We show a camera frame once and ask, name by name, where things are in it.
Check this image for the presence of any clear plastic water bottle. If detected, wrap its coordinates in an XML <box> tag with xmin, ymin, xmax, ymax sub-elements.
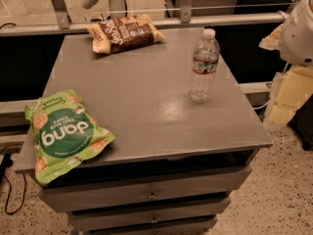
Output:
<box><xmin>190</xmin><ymin>28</ymin><xmax>220</xmax><ymax>103</ymax></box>

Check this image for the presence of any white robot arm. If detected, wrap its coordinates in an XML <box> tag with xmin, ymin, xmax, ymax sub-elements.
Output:
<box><xmin>259</xmin><ymin>0</ymin><xmax>313</xmax><ymax>67</ymax></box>

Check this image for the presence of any grey drawer cabinet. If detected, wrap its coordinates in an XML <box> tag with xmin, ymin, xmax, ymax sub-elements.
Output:
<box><xmin>13</xmin><ymin>26</ymin><xmax>274</xmax><ymax>235</ymax></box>

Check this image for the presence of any brown and cream snack bag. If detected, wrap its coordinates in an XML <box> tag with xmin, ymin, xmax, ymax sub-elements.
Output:
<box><xmin>87</xmin><ymin>14</ymin><xmax>165</xmax><ymax>54</ymax></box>

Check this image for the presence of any top grey drawer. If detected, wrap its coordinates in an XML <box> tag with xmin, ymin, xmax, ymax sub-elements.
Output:
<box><xmin>39</xmin><ymin>165</ymin><xmax>251</xmax><ymax>212</ymax></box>

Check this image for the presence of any grey drawer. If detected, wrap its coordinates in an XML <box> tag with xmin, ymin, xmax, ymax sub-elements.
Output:
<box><xmin>69</xmin><ymin>195</ymin><xmax>230</xmax><ymax>231</ymax></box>
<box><xmin>88</xmin><ymin>215</ymin><xmax>217</xmax><ymax>235</ymax></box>
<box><xmin>39</xmin><ymin>165</ymin><xmax>251</xmax><ymax>212</ymax></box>

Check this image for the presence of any green rice chips bag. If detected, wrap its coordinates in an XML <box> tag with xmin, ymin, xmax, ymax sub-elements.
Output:
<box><xmin>24</xmin><ymin>90</ymin><xmax>115</xmax><ymax>186</ymax></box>

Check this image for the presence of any middle grey drawer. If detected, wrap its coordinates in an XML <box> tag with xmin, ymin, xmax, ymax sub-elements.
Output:
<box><xmin>69</xmin><ymin>195</ymin><xmax>230</xmax><ymax>231</ymax></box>

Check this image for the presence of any bottom grey drawer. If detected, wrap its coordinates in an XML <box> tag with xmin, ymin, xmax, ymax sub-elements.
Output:
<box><xmin>88</xmin><ymin>215</ymin><xmax>217</xmax><ymax>235</ymax></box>

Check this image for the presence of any yellow foam block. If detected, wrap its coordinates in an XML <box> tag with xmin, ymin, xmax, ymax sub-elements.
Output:
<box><xmin>263</xmin><ymin>66</ymin><xmax>313</xmax><ymax>131</ymax></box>

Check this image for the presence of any grey metal frame rail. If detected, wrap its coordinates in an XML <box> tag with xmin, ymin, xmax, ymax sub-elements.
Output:
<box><xmin>0</xmin><ymin>0</ymin><xmax>285</xmax><ymax>36</ymax></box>

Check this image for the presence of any black floor cable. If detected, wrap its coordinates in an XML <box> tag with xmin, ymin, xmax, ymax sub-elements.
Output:
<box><xmin>0</xmin><ymin>143</ymin><xmax>27</xmax><ymax>216</ymax></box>

